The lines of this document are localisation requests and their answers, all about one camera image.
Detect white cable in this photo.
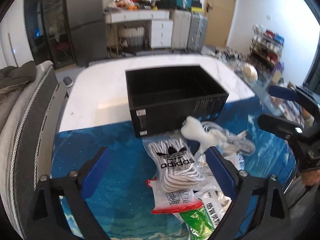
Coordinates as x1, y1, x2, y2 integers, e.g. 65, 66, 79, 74
199, 121, 256, 160

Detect green medicine sachet pack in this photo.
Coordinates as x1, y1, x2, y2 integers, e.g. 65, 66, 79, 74
179, 205, 215, 240

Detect red-striped bag of rope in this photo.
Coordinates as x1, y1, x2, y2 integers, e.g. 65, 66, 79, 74
146, 179, 203, 215

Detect bagged white adidas laces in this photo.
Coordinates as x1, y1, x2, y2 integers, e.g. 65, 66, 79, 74
142, 133, 204, 193

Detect white grey printed pouch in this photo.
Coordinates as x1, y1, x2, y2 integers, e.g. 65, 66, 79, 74
195, 190, 232, 228

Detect person's right hand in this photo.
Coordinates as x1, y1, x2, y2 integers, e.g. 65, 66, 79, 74
301, 170, 320, 186

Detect purple paper bag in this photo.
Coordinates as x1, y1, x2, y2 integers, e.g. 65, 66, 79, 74
271, 62, 284, 84

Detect cream plush toy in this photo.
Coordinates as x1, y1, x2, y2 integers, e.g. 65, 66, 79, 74
241, 63, 258, 82

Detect metal shoe rack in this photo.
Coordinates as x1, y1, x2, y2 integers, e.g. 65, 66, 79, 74
250, 24, 285, 69

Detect blue sky pattern mat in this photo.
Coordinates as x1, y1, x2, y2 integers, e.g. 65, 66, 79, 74
51, 97, 297, 239

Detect grey sofa bed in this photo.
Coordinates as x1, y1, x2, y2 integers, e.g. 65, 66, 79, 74
1, 61, 68, 238

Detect silver grey suitcase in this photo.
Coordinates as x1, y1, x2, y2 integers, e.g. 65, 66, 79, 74
187, 14, 208, 52

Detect wooden door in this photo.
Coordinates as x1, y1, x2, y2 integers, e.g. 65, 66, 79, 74
204, 0, 236, 47

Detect black open storage box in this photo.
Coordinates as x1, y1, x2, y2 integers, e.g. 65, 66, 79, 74
125, 65, 229, 138

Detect beige suitcase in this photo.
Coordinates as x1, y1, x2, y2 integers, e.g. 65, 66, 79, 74
170, 10, 191, 49

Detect white vanity desk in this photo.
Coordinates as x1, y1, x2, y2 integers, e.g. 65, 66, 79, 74
105, 9, 173, 54

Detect olive green blanket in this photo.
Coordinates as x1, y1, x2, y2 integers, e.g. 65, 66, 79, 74
1, 61, 37, 99

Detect woven laundry basket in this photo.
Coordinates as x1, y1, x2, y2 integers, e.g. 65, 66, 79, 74
118, 27, 145, 48

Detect dark glass display cabinet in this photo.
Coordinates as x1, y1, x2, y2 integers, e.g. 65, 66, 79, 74
24, 0, 74, 69

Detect grey refrigerator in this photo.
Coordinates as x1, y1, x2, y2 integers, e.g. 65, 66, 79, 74
66, 0, 107, 67

